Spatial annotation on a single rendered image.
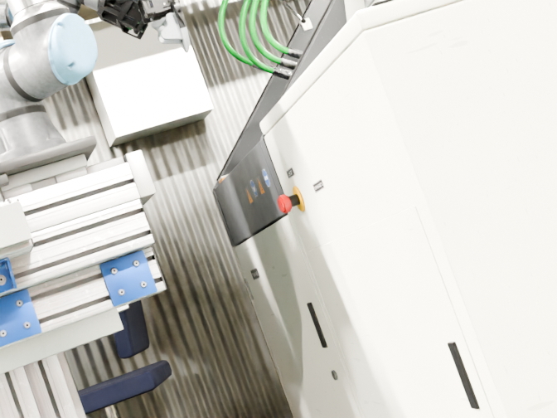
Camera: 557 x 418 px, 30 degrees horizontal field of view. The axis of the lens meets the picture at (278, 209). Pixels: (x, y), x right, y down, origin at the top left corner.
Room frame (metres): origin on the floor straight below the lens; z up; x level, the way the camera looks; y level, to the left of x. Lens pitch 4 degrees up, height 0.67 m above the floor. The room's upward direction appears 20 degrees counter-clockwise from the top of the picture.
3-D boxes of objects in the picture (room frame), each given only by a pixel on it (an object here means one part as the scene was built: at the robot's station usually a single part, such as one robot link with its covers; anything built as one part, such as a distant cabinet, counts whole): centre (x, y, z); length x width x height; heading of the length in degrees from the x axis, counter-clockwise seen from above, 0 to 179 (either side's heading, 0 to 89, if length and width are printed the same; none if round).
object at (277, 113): (1.78, -0.21, 0.96); 0.70 x 0.22 x 0.03; 14
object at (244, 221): (2.44, 0.04, 0.87); 0.62 x 0.04 x 0.16; 14
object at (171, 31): (2.29, 0.09, 1.26); 0.06 x 0.03 x 0.09; 104
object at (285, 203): (1.99, -0.03, 0.80); 0.05 x 0.04 x 0.05; 14
